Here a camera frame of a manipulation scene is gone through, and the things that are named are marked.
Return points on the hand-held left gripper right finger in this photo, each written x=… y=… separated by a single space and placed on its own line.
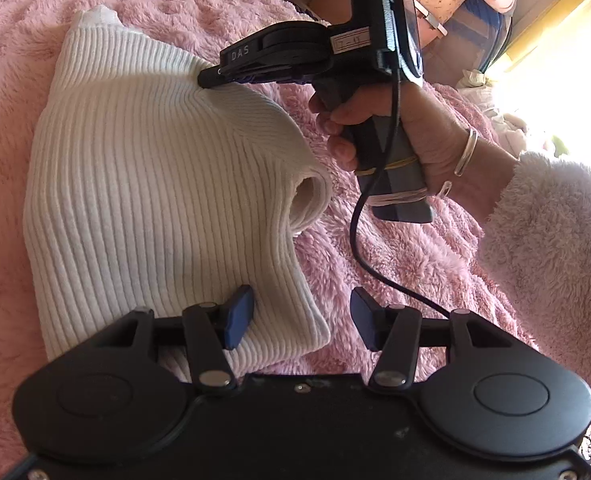
x=365 y=320

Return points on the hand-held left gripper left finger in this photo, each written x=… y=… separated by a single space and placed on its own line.
x=238 y=317

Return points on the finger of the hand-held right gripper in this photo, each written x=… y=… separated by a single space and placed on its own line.
x=235 y=79

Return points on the white ribbed knit sweater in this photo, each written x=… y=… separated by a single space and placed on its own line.
x=150 y=185

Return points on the person's right forearm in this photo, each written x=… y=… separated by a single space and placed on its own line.
x=550 y=260

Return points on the person's right hand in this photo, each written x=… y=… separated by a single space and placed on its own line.
x=435 y=130

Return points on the pink fluffy blanket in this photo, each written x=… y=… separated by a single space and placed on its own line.
x=415 y=260

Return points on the silver bangle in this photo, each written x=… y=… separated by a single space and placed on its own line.
x=466 y=152

